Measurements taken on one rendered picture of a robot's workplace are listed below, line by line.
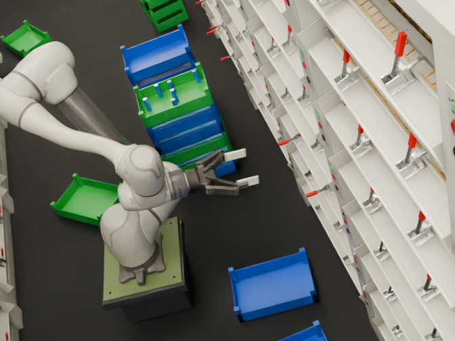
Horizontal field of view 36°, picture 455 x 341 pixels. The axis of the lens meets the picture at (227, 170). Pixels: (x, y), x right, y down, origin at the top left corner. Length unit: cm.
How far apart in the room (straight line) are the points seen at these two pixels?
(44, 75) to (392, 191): 132
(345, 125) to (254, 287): 123
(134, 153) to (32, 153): 187
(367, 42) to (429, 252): 41
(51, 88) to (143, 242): 62
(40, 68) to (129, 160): 56
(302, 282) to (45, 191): 145
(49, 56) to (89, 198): 110
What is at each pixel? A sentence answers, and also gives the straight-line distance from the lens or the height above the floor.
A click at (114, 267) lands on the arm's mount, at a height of 21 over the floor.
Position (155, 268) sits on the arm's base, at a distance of 259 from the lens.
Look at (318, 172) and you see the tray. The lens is 227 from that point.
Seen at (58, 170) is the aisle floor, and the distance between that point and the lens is 357.
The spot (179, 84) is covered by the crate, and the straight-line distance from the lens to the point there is 301.
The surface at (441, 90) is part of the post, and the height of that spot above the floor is 159.
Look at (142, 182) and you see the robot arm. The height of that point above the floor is 85.
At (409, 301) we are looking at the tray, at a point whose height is 70.
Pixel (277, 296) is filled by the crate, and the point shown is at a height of 0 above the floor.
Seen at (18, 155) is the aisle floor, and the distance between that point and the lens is 381.
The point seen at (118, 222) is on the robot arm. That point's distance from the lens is 244.
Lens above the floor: 215
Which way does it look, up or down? 43 degrees down
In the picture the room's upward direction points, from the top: 23 degrees counter-clockwise
